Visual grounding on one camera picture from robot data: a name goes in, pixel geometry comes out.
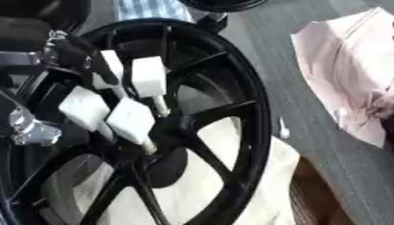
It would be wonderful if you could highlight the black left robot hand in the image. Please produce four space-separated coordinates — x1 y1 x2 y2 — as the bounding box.
0 17 123 148

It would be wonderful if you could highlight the black spoked wheel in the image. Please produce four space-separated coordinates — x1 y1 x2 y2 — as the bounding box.
7 17 274 225

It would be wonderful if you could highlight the small white pin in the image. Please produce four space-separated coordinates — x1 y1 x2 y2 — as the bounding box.
275 116 293 140

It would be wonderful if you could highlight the blue white striped cloth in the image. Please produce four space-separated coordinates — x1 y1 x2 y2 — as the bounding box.
113 0 196 23

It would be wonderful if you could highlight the black clamp block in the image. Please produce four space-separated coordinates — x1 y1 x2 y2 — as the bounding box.
195 12 231 33

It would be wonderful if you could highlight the black round tyre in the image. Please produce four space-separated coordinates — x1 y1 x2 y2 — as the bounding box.
175 0 270 13

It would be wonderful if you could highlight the pale pink plastic bag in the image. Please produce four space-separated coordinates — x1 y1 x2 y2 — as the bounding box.
289 6 394 149

